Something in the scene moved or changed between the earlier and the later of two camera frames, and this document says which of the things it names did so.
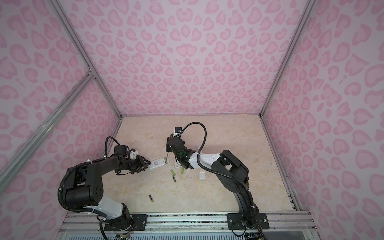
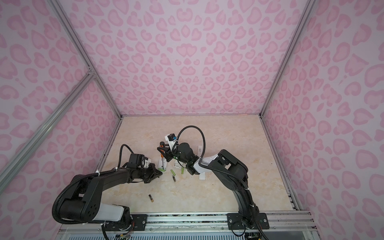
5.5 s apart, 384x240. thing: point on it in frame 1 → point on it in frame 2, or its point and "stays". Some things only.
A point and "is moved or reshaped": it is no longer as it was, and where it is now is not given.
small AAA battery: [151, 199] stays
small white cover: [202, 175] stays
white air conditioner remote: [158, 163] is moved or reshaped
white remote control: [176, 165] stays
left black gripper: [140, 159] → [153, 174]
